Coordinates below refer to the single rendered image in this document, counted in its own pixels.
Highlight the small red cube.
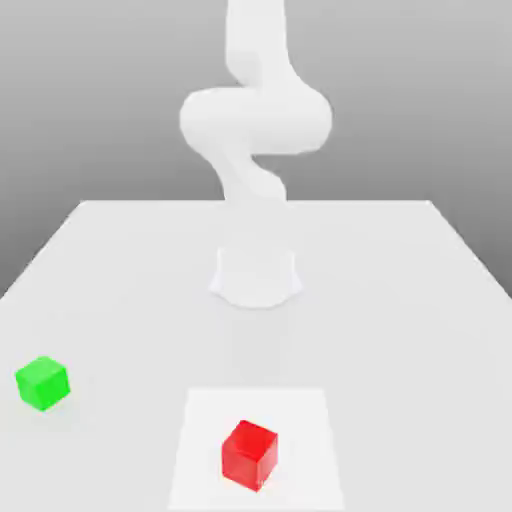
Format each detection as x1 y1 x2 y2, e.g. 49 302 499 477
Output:
220 418 280 493

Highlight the small green cube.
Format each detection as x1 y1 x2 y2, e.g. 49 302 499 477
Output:
14 354 72 412

